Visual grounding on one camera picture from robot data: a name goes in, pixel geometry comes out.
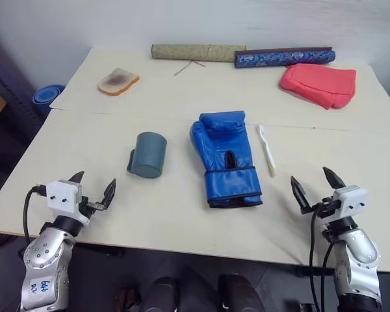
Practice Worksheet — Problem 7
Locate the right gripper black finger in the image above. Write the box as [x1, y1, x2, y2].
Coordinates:
[322, 166, 346, 190]
[290, 175, 311, 215]

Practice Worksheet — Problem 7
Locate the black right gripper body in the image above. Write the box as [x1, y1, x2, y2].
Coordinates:
[300, 194, 341, 222]

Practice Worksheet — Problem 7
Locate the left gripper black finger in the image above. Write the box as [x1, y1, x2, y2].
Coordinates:
[68, 170, 86, 187]
[98, 177, 117, 211]

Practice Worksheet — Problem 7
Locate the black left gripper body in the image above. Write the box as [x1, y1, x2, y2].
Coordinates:
[79, 195, 102, 225]

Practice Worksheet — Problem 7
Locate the white toothbrush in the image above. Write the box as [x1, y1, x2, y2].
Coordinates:
[255, 124, 277, 177]

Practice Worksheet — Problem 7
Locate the blue-grey plastic mug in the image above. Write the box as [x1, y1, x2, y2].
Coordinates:
[126, 131, 168, 179]

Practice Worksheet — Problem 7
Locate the blue boxing glove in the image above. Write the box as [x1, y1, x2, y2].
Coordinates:
[189, 110, 264, 209]

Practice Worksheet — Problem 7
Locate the reddish-brown rounded shape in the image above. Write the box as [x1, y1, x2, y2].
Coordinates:
[112, 281, 141, 312]

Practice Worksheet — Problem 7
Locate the pink fabric pouch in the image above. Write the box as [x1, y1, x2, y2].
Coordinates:
[278, 62, 358, 111]

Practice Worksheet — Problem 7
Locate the toy bread slice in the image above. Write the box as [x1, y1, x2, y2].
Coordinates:
[97, 67, 140, 97]

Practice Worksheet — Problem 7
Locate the dark rounded shape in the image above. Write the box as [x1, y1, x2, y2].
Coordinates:
[139, 275, 178, 312]

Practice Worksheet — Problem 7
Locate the blue patterned rolled scroll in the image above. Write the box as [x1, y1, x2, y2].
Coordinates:
[235, 49, 337, 70]

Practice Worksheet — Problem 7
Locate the thin tan scroll tie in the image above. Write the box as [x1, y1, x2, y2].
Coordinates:
[173, 59, 206, 77]

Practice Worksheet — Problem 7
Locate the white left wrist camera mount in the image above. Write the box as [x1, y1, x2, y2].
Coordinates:
[46, 179, 83, 217]

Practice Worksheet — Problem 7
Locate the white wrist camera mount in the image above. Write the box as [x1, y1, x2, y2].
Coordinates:
[331, 185, 369, 217]
[46, 179, 83, 217]

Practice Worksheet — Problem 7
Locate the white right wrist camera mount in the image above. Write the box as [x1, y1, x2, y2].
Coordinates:
[331, 185, 369, 217]

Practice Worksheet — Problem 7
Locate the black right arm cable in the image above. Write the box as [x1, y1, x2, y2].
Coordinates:
[307, 201, 336, 312]

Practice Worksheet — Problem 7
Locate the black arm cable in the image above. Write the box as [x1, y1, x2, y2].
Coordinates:
[22, 184, 48, 248]
[307, 201, 336, 312]

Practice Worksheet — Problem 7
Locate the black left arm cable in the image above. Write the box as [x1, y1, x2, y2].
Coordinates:
[22, 184, 48, 248]

